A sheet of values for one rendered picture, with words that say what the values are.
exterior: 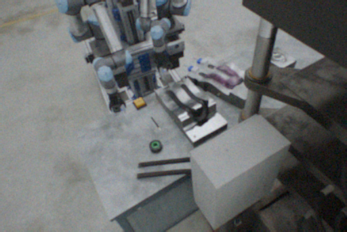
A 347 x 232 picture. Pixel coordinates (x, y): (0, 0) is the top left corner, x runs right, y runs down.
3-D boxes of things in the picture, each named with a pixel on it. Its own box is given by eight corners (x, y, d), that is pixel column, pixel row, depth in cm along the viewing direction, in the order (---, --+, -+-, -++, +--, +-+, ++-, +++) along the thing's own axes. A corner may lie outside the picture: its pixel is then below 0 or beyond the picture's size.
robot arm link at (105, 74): (108, 62, 152) (112, 71, 147) (112, 76, 160) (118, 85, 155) (94, 68, 150) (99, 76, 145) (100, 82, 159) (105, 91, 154)
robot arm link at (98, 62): (111, 62, 166) (118, 72, 160) (93, 69, 164) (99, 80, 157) (108, 52, 160) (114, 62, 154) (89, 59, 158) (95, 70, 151)
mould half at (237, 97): (187, 79, 210) (186, 68, 201) (208, 62, 220) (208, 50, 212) (242, 110, 186) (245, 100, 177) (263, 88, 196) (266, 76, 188)
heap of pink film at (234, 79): (201, 78, 201) (201, 70, 195) (216, 64, 208) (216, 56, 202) (231, 93, 189) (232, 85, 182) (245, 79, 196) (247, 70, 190)
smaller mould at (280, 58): (260, 61, 215) (261, 54, 209) (275, 53, 218) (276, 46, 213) (278, 75, 203) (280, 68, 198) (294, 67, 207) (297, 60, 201)
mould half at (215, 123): (156, 99, 200) (153, 85, 190) (186, 84, 207) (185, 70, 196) (193, 147, 171) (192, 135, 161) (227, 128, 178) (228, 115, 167)
